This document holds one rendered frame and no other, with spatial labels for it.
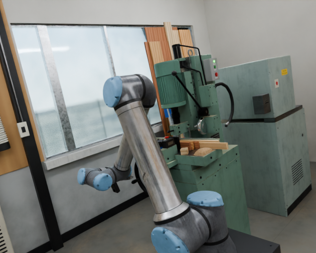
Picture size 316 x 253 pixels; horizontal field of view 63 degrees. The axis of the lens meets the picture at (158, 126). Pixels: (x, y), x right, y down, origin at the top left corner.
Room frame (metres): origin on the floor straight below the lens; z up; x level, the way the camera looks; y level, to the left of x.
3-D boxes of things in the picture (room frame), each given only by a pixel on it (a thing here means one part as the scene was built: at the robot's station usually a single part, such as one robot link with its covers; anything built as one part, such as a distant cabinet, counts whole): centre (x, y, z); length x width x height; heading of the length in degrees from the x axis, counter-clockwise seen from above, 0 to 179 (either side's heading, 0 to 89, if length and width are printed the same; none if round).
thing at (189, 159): (1.72, -0.06, 0.87); 0.61 x 0.30 x 0.06; 44
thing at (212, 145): (1.78, -0.16, 0.92); 0.68 x 0.02 x 0.04; 44
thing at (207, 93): (1.84, -0.40, 1.22); 0.09 x 0.08 x 0.15; 134
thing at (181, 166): (1.76, -0.09, 0.82); 0.40 x 0.21 x 0.04; 44
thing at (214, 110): (2.01, -0.35, 1.16); 0.22 x 0.22 x 0.72; 44
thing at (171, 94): (1.80, -0.14, 1.35); 0.18 x 0.18 x 0.31
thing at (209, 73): (1.92, -0.47, 1.40); 0.10 x 0.06 x 0.16; 134
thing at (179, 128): (1.81, -0.15, 1.03); 0.14 x 0.07 x 0.09; 134
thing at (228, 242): (1.02, -0.14, 0.65); 0.19 x 0.19 x 0.10
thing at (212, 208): (1.02, -0.13, 0.79); 0.17 x 0.15 x 0.18; 132
